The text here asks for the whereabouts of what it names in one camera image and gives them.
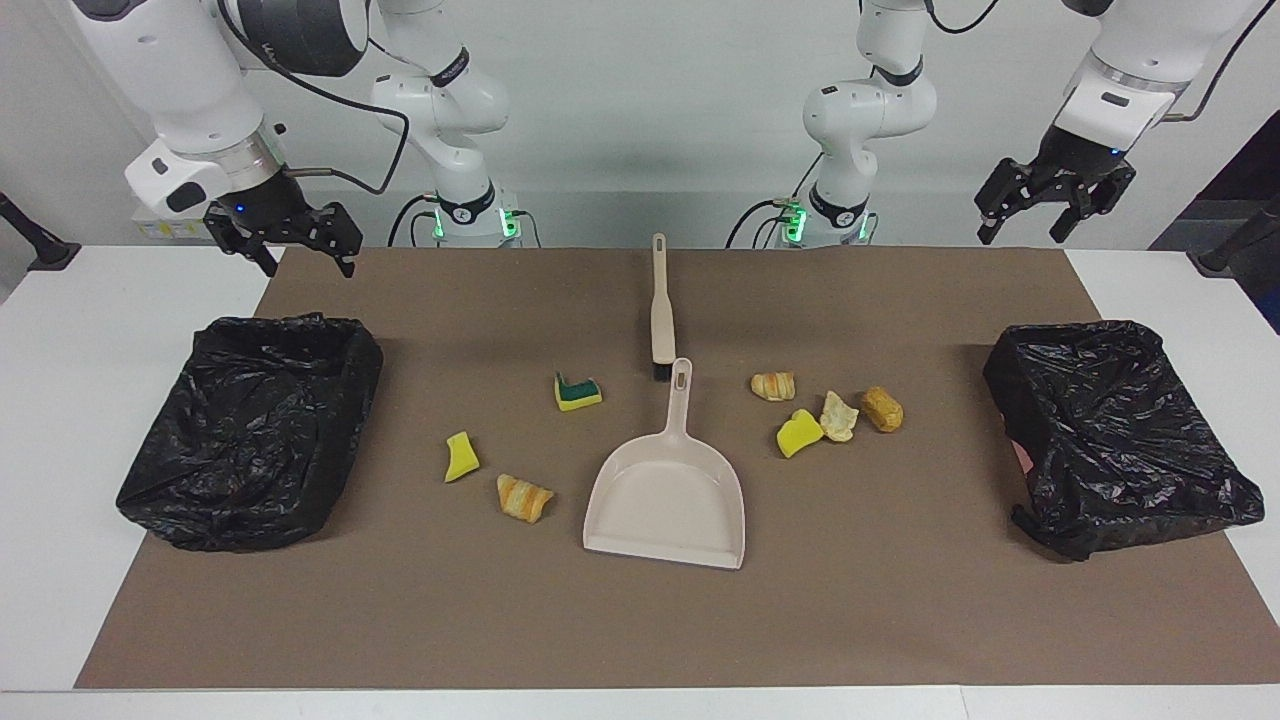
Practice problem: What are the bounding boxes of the yellow sponge piece green top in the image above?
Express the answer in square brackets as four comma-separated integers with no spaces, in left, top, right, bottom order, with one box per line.
[554,372,604,413]

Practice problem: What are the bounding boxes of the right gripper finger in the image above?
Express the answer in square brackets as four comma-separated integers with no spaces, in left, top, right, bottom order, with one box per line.
[215,225,279,279]
[318,203,363,279]

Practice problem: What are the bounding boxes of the pale torn bread piece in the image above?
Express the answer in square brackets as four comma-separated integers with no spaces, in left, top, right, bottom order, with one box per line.
[819,390,860,443]

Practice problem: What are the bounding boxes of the pink bin lined black bag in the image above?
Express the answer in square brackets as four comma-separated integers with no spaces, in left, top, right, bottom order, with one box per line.
[982,320,1266,562]

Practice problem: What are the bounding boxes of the large striped croissant piece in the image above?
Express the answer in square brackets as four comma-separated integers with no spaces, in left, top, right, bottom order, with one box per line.
[496,473,555,524]

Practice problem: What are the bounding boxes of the wide yellow sponge piece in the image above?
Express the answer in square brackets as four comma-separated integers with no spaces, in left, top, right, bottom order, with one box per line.
[776,408,825,459]

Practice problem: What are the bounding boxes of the black base power cable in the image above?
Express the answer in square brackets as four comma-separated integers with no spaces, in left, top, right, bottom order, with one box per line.
[725,195,801,249]
[388,193,441,248]

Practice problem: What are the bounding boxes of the brown paper table mat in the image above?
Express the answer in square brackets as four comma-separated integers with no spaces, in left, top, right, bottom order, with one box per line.
[75,247,1280,689]

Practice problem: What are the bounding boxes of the beige plastic dustpan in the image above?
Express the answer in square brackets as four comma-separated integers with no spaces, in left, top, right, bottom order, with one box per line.
[583,357,747,571]

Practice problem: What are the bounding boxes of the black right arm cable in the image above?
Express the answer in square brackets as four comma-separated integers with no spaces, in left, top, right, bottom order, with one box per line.
[215,0,413,196]

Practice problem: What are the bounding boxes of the black clamp stand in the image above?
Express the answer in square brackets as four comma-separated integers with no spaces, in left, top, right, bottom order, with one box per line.
[0,190,81,271]
[1187,195,1280,279]

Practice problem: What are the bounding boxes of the white box yellow label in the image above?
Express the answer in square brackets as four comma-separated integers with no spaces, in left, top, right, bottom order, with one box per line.
[130,195,216,241]

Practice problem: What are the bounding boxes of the dark furniture piece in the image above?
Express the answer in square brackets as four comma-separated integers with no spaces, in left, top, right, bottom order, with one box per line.
[1150,110,1280,336]

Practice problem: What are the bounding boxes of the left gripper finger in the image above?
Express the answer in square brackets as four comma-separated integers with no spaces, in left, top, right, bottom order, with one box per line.
[976,158,1041,246]
[1050,172,1136,244]

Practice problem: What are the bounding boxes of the beige hand brush black bristles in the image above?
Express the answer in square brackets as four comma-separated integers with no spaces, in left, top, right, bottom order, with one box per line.
[649,233,678,383]

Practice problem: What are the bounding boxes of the brown fried bread nugget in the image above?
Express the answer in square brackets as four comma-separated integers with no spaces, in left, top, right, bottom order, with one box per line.
[861,386,905,434]

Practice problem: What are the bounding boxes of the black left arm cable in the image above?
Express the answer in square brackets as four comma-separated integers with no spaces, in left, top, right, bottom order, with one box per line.
[925,0,1276,126]

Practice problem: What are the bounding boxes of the small curved yellow sponge piece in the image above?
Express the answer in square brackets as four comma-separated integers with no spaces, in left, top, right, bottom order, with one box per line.
[444,430,480,484]

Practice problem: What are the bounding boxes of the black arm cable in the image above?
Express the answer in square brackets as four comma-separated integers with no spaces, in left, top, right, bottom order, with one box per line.
[925,0,1276,126]
[215,0,413,196]

